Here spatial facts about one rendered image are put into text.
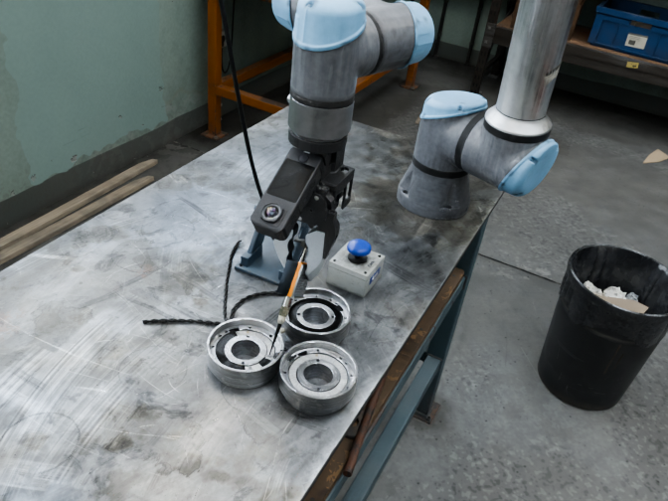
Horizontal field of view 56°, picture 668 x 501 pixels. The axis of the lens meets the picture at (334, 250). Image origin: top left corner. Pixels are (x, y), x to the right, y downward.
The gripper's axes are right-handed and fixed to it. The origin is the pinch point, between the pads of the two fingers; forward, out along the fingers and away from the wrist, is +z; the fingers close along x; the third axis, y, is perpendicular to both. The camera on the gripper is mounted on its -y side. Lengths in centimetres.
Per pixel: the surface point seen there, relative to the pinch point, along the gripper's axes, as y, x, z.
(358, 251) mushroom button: 17.1, -2.6, 6.1
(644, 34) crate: 346, -44, 36
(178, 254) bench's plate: 8.5, 26.2, 13.2
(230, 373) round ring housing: -12.6, 2.5, 9.7
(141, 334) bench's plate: -10.0, 19.0, 13.2
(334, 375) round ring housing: -5.4, -9.3, 10.2
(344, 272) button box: 15.4, -1.4, 9.7
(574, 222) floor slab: 214, -40, 94
